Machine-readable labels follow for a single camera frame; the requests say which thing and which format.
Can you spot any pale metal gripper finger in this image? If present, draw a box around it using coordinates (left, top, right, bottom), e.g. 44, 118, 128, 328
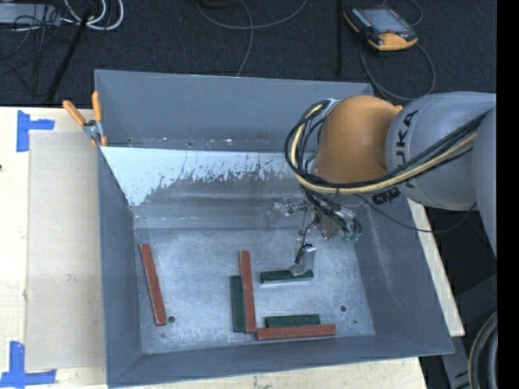
289, 244, 319, 277
270, 198, 307, 219

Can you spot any dark green flat block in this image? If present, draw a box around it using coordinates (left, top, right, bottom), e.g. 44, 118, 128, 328
264, 314, 322, 329
259, 269, 315, 285
229, 274, 247, 334

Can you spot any red-brown flat block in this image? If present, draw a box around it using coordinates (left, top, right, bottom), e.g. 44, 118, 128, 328
139, 243, 169, 327
255, 323, 337, 342
238, 250, 258, 334

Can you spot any grey metal bin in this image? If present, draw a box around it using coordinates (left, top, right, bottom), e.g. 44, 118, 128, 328
93, 69, 456, 389

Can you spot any pale wood flat board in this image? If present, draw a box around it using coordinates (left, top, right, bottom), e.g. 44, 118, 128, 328
24, 129, 108, 373

